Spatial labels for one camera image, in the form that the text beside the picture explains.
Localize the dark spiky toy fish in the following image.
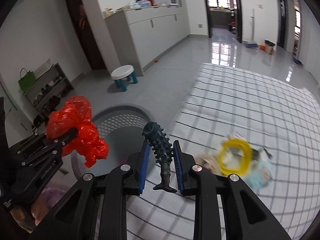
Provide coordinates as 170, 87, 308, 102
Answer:
142, 121, 177, 193

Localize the yellow tape ring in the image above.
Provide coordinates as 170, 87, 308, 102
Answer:
217, 138, 254, 177

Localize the red plastic bag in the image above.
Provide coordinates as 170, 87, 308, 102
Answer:
46, 96, 109, 168

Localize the grey perforated trash basket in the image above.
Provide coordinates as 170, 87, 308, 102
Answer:
71, 105, 153, 179

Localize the crumpled beige tissue wad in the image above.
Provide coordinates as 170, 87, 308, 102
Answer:
195, 154, 222, 176

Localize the purple fluffy rug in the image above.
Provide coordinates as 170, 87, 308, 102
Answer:
42, 187, 66, 210

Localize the grey shoe rack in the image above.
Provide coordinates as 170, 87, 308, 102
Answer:
23, 63, 74, 118

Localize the green handbag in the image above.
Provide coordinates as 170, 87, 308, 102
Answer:
18, 68, 36, 93

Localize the light blue wrapper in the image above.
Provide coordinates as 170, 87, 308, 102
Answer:
244, 148, 272, 192

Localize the white teal stool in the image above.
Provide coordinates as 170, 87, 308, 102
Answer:
111, 64, 138, 92

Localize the white grey sideboard cabinet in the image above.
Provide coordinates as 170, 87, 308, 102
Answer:
104, 7, 190, 76

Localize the dark brown entrance door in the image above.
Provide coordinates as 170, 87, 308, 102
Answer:
65, 0, 106, 70

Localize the blue dustpan with broom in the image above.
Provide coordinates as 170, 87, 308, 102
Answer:
245, 9, 258, 49

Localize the red scooter in hallway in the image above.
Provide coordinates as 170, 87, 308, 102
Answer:
227, 21, 236, 34

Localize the small waste bin black liner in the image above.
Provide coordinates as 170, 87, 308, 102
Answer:
264, 40, 275, 55

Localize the white microwave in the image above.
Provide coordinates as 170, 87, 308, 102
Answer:
154, 0, 179, 6

